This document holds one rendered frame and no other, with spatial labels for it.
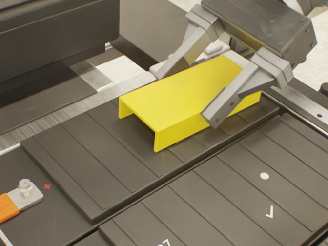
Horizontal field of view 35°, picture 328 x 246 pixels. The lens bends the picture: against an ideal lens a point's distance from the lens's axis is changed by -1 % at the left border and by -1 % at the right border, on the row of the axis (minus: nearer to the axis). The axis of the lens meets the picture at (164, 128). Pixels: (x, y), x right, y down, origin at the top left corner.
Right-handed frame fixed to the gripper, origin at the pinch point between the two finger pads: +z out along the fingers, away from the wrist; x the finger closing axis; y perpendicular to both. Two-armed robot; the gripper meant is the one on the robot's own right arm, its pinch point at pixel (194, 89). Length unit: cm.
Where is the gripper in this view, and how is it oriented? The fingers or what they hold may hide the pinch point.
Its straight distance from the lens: 59.8
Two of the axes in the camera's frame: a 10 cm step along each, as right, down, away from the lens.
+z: -6.8, 7.3, -0.3
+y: 3.9, 4.0, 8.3
